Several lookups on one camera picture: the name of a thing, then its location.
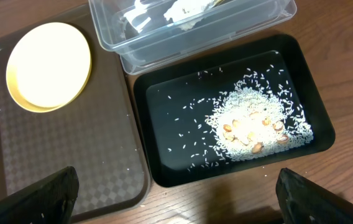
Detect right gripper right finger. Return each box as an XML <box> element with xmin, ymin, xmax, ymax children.
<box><xmin>276</xmin><ymin>168</ymin><xmax>353</xmax><ymax>223</ymax></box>

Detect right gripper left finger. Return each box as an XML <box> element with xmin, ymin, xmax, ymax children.
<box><xmin>0</xmin><ymin>166</ymin><xmax>79</xmax><ymax>223</ymax></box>

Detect rice and food scraps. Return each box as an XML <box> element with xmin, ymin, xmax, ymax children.
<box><xmin>157</xmin><ymin>63</ymin><xmax>314</xmax><ymax>172</ymax></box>

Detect yellow plate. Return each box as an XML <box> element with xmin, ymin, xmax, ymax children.
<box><xmin>6</xmin><ymin>22</ymin><xmax>92</xmax><ymax>113</ymax></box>

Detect green snack wrapper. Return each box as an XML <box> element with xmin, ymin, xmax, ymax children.
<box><xmin>213</xmin><ymin>0</ymin><xmax>224</xmax><ymax>6</ymax></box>

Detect white tissue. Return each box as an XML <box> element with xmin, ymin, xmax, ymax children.
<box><xmin>163</xmin><ymin>0</ymin><xmax>218</xmax><ymax>23</ymax></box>

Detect brown serving tray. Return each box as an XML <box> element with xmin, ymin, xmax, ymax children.
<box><xmin>0</xmin><ymin>4</ymin><xmax>150</xmax><ymax>222</ymax></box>

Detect black tray bin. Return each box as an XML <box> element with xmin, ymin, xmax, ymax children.
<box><xmin>134</xmin><ymin>34</ymin><xmax>336</xmax><ymax>187</ymax></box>

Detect clear plastic bin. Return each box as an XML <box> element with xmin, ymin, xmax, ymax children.
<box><xmin>89</xmin><ymin>0</ymin><xmax>297</xmax><ymax>75</ymax></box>

